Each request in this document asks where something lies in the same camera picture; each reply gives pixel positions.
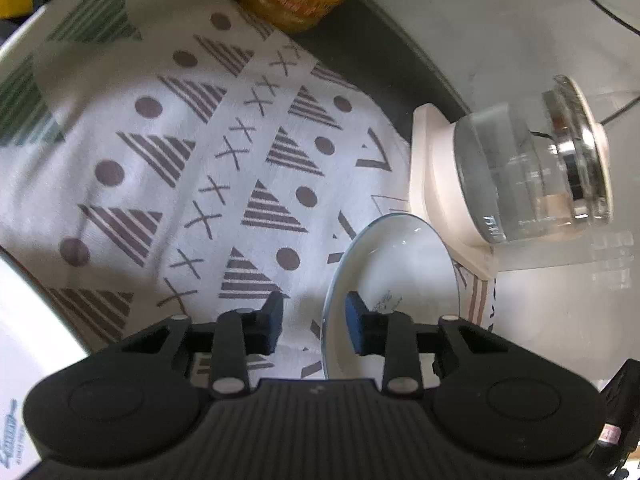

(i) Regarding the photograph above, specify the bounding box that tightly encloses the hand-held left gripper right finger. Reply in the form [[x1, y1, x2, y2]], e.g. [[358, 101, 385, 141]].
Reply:
[[345, 290, 507, 395]]

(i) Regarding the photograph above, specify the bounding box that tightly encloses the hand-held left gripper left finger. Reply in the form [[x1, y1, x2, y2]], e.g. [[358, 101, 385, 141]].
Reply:
[[120, 290, 285, 397]]

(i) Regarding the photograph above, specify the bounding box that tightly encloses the white plate with blue print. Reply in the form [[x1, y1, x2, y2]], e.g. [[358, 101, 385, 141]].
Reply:
[[0, 247, 92, 480], [322, 212, 461, 382]]

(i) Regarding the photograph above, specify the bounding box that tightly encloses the cream kettle base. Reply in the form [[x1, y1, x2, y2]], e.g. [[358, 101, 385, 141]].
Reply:
[[408, 102, 502, 279]]

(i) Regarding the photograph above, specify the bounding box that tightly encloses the patterned fringed tablecloth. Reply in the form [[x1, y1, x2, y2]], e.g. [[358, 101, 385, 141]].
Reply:
[[0, 0, 502, 387]]

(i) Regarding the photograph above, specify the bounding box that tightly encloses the glass electric kettle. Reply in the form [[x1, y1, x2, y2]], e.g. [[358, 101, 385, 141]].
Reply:
[[452, 74, 614, 246]]

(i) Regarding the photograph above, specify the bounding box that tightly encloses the white plate with line pattern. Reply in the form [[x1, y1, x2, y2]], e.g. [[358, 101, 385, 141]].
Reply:
[[0, 2, 62, 61]]

